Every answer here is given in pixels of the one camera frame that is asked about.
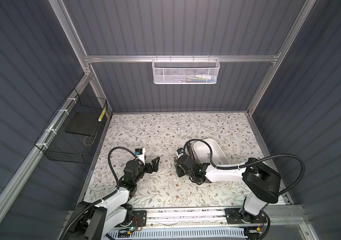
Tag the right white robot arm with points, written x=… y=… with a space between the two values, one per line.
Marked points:
x=262 y=181

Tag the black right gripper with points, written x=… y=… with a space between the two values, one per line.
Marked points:
x=178 y=170

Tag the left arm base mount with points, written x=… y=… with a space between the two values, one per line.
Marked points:
x=123 y=218

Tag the black foam pad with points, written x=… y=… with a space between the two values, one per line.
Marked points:
x=83 y=124

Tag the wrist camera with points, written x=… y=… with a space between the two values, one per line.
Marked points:
x=140 y=154
x=180 y=152

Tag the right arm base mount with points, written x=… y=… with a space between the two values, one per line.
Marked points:
x=237 y=215

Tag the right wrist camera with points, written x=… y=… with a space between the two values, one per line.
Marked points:
x=180 y=152

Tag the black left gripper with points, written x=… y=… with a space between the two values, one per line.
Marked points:
x=154 y=167

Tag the white wire mesh basket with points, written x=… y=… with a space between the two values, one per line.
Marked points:
x=188 y=71

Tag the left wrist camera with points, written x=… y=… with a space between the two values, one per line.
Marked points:
x=140 y=154

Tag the yellow marker pen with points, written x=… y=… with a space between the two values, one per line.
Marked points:
x=102 y=115

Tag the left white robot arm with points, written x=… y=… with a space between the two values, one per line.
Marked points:
x=93 y=221

